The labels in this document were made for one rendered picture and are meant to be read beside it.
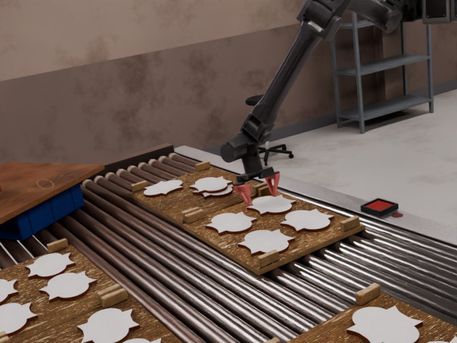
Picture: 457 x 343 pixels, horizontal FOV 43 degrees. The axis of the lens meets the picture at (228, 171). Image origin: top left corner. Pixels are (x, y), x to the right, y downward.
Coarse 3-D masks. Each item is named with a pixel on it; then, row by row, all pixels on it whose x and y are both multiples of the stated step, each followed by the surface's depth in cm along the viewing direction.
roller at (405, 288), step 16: (144, 176) 233; (320, 256) 149; (336, 256) 146; (352, 272) 140; (368, 272) 136; (384, 272) 135; (400, 288) 129; (416, 288) 126; (432, 304) 122; (448, 304) 119
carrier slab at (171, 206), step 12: (216, 168) 222; (168, 180) 216; (192, 180) 212; (228, 180) 207; (132, 192) 210; (180, 192) 202; (252, 192) 192; (144, 204) 199; (156, 204) 194; (168, 204) 193; (180, 204) 191; (192, 204) 189; (204, 204) 188; (216, 204) 186; (228, 204) 185; (168, 216) 184; (180, 216) 181
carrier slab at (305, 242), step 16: (240, 208) 180; (304, 208) 173; (320, 208) 171; (192, 224) 174; (208, 224) 172; (256, 224) 167; (272, 224) 166; (336, 224) 159; (208, 240) 162; (224, 240) 160; (240, 240) 158; (304, 240) 153; (320, 240) 151; (336, 240) 153; (240, 256) 149; (256, 256) 148; (288, 256) 146; (256, 272) 142
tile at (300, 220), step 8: (288, 216) 166; (296, 216) 166; (304, 216) 165; (312, 216) 164; (320, 216) 163; (328, 216) 162; (280, 224) 163; (288, 224) 162; (296, 224) 161; (304, 224) 160; (312, 224) 159; (320, 224) 158; (328, 224) 158
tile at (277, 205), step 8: (256, 200) 182; (264, 200) 181; (272, 200) 180; (280, 200) 179; (288, 200) 178; (248, 208) 178; (256, 208) 176; (264, 208) 175; (272, 208) 174; (280, 208) 173; (288, 208) 172
